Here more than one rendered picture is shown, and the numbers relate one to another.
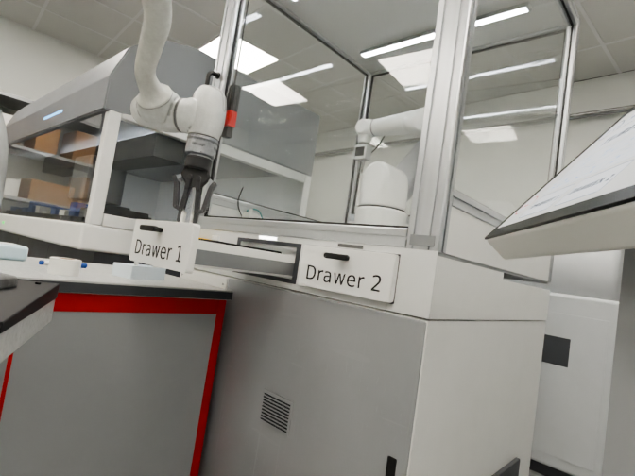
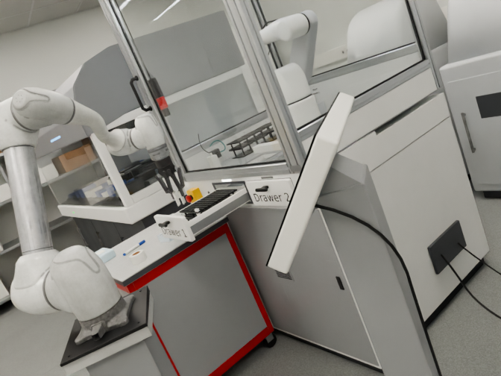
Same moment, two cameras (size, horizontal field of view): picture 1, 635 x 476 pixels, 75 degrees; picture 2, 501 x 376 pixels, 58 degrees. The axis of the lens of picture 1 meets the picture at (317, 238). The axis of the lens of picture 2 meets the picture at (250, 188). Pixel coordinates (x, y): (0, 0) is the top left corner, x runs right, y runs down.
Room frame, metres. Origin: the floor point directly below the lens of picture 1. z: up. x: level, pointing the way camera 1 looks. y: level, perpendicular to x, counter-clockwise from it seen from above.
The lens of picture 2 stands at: (-0.70, -0.49, 1.35)
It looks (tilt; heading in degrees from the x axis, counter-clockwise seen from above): 13 degrees down; 16
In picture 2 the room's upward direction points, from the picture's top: 23 degrees counter-clockwise
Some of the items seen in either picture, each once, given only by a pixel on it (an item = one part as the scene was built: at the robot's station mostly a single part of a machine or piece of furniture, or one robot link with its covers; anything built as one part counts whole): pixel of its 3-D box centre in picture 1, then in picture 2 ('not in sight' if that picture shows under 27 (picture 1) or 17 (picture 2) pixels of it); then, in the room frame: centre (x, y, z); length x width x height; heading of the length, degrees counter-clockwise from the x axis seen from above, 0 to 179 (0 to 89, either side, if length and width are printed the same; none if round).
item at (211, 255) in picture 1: (231, 257); (212, 207); (1.17, 0.23, 0.86); 0.40 x 0.26 x 0.06; 137
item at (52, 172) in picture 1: (137, 197); (137, 148); (2.66, 1.18, 1.13); 1.78 x 1.14 x 0.45; 47
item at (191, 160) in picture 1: (197, 172); (165, 167); (1.23, 0.38, 1.10); 0.08 x 0.07 x 0.09; 93
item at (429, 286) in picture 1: (367, 274); (306, 151); (1.58, -0.20, 0.87); 1.02 x 0.95 x 0.14; 47
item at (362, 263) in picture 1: (344, 271); (271, 192); (1.03, -0.08, 0.87); 0.29 x 0.02 x 0.11; 47
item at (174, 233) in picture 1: (162, 244); (173, 227); (1.01, 0.37, 0.87); 0.29 x 0.02 x 0.11; 47
